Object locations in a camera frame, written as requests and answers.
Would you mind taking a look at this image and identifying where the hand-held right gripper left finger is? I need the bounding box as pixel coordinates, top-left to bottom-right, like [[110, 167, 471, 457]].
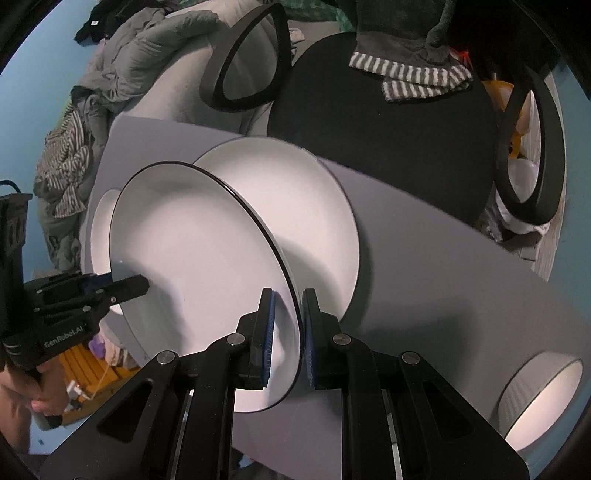
[[39, 288, 278, 480]]

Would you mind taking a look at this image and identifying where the dark green cloth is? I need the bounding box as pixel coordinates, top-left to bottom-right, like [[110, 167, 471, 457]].
[[427, 0, 467, 63]]

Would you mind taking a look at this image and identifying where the black-rimmed white plate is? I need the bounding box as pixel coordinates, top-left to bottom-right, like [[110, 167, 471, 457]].
[[109, 161, 305, 413]]

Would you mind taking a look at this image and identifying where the black chair armrest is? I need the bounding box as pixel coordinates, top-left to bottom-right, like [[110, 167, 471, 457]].
[[496, 60, 566, 225], [201, 2, 293, 113]]

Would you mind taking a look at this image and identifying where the small white plate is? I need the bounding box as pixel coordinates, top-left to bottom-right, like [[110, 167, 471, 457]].
[[90, 188, 125, 317]]

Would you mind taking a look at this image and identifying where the black garment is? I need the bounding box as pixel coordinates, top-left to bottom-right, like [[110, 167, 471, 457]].
[[74, 0, 153, 44]]

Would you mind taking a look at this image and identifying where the orange slatted crate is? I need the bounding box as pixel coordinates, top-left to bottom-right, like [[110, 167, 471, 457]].
[[60, 344, 141, 409]]

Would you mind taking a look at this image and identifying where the large white plate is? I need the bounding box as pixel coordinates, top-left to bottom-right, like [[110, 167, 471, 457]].
[[191, 137, 361, 324]]

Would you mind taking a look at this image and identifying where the black chair seat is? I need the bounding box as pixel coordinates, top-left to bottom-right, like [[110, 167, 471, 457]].
[[268, 33, 502, 227]]

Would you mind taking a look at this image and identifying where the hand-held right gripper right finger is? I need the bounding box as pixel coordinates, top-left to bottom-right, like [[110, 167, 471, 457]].
[[301, 288, 529, 480]]

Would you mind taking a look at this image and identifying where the person's left hand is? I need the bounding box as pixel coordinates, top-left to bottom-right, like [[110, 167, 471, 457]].
[[25, 355, 68, 430]]

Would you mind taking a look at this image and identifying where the white ribbed bowl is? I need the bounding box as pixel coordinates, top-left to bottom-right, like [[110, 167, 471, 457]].
[[496, 352, 583, 453]]

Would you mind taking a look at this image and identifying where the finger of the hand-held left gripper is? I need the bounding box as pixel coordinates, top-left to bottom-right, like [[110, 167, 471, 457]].
[[78, 273, 114, 294], [99, 275, 151, 305]]

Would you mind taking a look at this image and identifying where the green patterned cloth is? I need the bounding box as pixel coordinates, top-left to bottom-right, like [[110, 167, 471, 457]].
[[286, 0, 354, 34]]

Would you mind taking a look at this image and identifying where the person's left forearm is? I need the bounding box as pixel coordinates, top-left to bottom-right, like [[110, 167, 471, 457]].
[[0, 369, 34, 455]]

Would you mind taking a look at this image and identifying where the striped cloth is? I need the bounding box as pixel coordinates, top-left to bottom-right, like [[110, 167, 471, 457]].
[[34, 111, 100, 217]]

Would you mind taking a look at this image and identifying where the grey-green blanket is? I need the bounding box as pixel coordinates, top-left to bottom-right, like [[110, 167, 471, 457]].
[[41, 198, 90, 280]]

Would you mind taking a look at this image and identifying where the grey padded jacket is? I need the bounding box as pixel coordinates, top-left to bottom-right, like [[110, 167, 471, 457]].
[[71, 10, 222, 123]]

